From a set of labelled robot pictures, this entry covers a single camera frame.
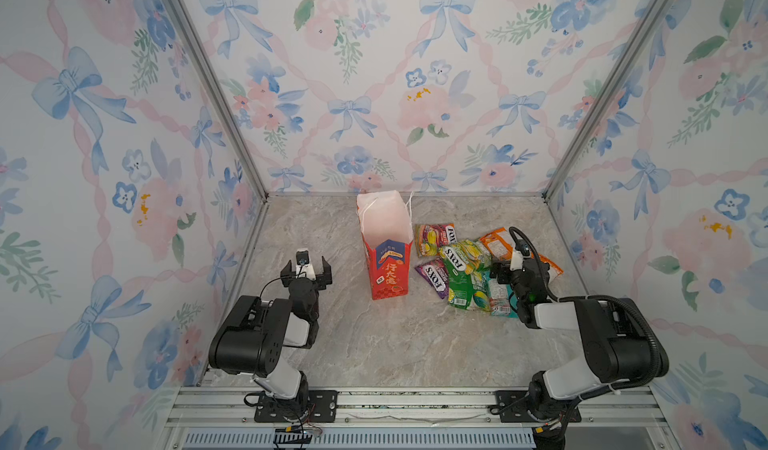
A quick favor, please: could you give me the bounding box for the teal white snack bag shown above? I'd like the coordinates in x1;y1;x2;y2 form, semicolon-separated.
488;278;518;319

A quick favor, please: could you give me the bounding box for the yellow green Fox's candy bag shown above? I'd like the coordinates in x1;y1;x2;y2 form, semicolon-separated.
439;240;492;274

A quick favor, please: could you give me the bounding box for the red pink paper bag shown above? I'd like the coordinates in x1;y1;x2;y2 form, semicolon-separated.
356;191;414;300

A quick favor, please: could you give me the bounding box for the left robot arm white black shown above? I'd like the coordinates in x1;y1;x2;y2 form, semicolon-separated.
208;250;338;425

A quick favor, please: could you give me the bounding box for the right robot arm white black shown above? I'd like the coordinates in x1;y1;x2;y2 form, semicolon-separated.
489;258;670;422

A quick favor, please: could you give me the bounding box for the orange snack bag front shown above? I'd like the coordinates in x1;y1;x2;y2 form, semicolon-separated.
539;255;564;282

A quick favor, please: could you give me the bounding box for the orange snack bag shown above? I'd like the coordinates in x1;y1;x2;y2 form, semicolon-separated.
539;255;564;282
479;228;515;262

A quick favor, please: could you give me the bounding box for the orange snack bag rear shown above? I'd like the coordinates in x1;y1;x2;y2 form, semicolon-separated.
479;228;515;262

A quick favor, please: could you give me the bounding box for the green lime snack bag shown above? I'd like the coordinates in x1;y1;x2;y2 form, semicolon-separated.
448;268;491;314

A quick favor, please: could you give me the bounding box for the purple Fox's candy bag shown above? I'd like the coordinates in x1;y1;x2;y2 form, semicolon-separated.
415;258;449;300

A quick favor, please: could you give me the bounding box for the pink yellow Fox's candy bag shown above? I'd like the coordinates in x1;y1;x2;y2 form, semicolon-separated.
414;223;458;257

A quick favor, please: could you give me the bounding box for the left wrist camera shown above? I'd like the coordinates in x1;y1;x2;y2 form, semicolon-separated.
296;248;316;281

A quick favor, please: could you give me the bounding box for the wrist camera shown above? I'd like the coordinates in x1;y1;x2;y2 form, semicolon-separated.
296;248;316;281
509;249;525;271

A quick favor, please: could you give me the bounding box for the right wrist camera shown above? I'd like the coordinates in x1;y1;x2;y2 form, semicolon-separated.
509;249;525;271

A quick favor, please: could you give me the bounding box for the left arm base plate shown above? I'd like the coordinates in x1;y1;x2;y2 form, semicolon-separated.
244;390;339;424

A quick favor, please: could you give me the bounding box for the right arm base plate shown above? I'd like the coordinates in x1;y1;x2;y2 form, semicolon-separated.
488;390;575;424

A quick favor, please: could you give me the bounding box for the black corrugated cable conduit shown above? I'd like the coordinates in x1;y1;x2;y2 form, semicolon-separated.
508;226;670;391

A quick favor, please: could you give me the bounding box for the aluminium mounting rail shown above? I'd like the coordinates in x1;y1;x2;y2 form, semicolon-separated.
155;387;680;449

